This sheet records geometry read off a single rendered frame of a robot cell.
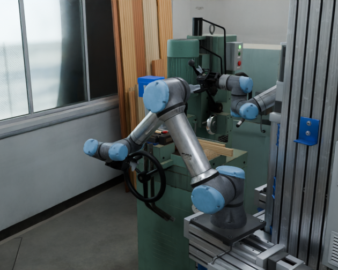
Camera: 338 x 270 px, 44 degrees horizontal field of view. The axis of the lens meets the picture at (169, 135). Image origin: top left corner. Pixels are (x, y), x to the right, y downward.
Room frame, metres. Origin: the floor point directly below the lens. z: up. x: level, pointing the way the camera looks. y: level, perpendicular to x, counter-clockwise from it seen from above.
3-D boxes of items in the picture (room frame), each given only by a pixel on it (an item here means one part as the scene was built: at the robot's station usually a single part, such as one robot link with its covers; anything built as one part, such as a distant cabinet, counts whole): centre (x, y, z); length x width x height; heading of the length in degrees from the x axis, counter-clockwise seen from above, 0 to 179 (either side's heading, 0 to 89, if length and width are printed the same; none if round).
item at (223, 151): (2.28, -0.12, 0.92); 0.55 x 0.02 x 0.04; 52
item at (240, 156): (2.42, -0.15, 0.76); 0.57 x 0.45 x 0.09; 142
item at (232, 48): (2.48, -0.39, 1.40); 0.10 x 0.06 x 0.16; 142
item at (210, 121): (2.34, -0.26, 1.02); 0.12 x 0.03 x 0.12; 142
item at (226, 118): (2.37, -0.32, 1.02); 0.09 x 0.07 x 0.12; 52
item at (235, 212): (1.55, -0.24, 0.87); 0.15 x 0.15 x 0.10
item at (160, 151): (2.18, 0.06, 0.92); 0.15 x 0.13 x 0.09; 52
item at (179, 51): (2.32, -0.08, 1.35); 0.18 x 0.18 x 0.31
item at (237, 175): (1.54, -0.24, 0.98); 0.13 x 0.12 x 0.14; 145
